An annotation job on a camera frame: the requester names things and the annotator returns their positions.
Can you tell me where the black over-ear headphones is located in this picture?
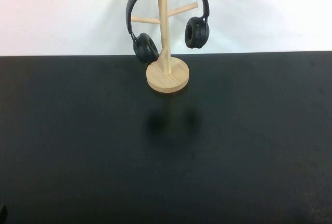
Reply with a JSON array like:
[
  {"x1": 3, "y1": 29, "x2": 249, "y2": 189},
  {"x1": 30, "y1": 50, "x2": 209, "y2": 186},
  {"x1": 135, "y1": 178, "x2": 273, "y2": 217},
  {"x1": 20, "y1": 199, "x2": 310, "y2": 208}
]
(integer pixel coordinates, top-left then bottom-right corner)
[{"x1": 125, "y1": 0, "x2": 210, "y2": 65}]

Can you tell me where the light wooden headphone stand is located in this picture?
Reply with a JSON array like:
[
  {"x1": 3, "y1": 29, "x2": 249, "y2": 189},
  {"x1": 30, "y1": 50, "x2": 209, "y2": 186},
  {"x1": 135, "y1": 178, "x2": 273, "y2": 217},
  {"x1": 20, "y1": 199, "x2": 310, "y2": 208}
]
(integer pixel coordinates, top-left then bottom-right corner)
[{"x1": 130, "y1": 0, "x2": 199, "y2": 94}]

